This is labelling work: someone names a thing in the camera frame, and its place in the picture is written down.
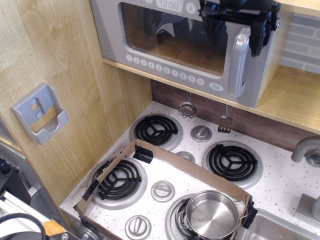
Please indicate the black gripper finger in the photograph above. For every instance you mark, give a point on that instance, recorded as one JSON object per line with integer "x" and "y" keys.
{"x": 216, "y": 31}
{"x": 259, "y": 37}

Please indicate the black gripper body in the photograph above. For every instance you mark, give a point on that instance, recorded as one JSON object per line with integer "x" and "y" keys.
{"x": 260, "y": 15}

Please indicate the silver microwave door handle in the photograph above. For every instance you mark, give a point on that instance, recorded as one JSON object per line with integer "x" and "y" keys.
{"x": 241, "y": 46}

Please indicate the silver toy microwave door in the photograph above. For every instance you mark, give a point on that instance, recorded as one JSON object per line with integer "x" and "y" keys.
{"x": 167, "y": 38}

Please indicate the wooden shelf board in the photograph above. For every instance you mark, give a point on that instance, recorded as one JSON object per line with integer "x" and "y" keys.
{"x": 292, "y": 97}

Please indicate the hanging metal strainer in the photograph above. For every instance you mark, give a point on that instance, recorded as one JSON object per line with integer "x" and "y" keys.
{"x": 186, "y": 109}

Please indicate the hanging metal spatula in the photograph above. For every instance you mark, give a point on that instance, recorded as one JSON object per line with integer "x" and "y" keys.
{"x": 225, "y": 122}

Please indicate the back silver stove knob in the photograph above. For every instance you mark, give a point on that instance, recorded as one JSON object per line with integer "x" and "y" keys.
{"x": 201, "y": 134}

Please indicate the silver stove knob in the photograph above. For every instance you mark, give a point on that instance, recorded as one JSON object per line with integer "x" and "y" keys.
{"x": 186, "y": 155}
{"x": 201, "y": 134}
{"x": 162, "y": 191}
{"x": 138, "y": 227}

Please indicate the back left black burner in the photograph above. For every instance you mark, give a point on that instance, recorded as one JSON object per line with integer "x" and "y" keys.
{"x": 155, "y": 129}

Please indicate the black burner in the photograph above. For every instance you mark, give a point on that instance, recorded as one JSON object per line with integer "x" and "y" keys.
{"x": 234, "y": 163}
{"x": 180, "y": 217}
{"x": 123, "y": 181}
{"x": 155, "y": 129}

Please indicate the grey toy faucet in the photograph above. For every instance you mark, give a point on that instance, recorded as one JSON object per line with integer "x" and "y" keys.
{"x": 308, "y": 148}

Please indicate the middle silver stove knob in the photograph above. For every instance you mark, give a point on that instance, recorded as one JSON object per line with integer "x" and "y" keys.
{"x": 186, "y": 155}

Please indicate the back right black burner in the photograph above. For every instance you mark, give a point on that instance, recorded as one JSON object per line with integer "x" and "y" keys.
{"x": 234, "y": 163}

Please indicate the centre silver stove knob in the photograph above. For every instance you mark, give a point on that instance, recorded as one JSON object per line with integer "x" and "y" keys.
{"x": 162, "y": 191}

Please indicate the front left black burner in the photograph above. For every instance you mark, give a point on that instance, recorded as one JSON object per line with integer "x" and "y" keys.
{"x": 123, "y": 181}

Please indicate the stainless steel pot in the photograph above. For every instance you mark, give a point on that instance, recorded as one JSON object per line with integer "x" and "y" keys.
{"x": 214, "y": 215}

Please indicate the stainless steel sink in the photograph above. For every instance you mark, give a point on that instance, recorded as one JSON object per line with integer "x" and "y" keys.
{"x": 262, "y": 225}

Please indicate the front right black burner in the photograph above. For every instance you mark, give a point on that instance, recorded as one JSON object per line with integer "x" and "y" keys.
{"x": 180, "y": 217}

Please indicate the front silver stove knob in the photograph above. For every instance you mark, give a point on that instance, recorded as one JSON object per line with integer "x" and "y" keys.
{"x": 138, "y": 227}

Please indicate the grey faucet handle base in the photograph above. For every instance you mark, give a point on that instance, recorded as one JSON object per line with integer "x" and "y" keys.
{"x": 308, "y": 210}

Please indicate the grey wall phone holder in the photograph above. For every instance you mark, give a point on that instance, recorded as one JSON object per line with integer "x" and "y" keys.
{"x": 34, "y": 106}

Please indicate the brown cardboard frame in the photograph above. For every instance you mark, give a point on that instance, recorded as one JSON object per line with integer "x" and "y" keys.
{"x": 107, "y": 218}

